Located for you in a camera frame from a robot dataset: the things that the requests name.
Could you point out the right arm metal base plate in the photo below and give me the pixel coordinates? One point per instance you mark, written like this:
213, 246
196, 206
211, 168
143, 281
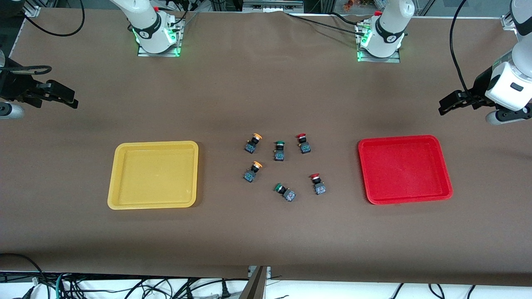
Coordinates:
174, 45

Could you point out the brown table support strut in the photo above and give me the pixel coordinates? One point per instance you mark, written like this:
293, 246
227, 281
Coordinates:
254, 286

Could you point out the grey metal box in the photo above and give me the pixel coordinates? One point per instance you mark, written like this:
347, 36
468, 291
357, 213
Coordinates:
272, 5

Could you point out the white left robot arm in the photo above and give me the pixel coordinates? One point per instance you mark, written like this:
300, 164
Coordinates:
388, 29

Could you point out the black power plug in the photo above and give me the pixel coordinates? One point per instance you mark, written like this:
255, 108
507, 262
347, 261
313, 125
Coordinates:
225, 290

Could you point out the green push button switch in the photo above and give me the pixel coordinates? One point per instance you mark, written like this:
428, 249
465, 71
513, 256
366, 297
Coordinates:
279, 151
285, 192

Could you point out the yellow push button switch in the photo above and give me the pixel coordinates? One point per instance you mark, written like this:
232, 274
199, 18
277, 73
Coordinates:
252, 143
252, 172

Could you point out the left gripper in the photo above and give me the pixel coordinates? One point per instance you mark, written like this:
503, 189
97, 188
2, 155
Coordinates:
479, 87

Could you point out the yellow plastic tray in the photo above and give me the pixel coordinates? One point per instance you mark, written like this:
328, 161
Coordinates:
153, 174

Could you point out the brown table cover cloth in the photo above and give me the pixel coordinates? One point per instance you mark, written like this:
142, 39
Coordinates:
266, 83

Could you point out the red push button switch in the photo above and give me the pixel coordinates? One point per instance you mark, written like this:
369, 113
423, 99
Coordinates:
318, 185
304, 144

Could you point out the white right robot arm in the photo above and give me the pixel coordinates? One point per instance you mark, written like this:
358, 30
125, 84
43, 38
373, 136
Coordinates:
143, 20

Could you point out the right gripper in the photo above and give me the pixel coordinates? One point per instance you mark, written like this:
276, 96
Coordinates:
13, 85

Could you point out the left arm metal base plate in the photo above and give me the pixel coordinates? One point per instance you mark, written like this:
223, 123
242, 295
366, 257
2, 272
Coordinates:
397, 57

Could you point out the aluminium frame profile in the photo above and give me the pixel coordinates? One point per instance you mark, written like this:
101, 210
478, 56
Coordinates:
510, 18
31, 8

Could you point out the red plastic tray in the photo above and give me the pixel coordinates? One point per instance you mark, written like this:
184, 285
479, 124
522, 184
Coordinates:
405, 169

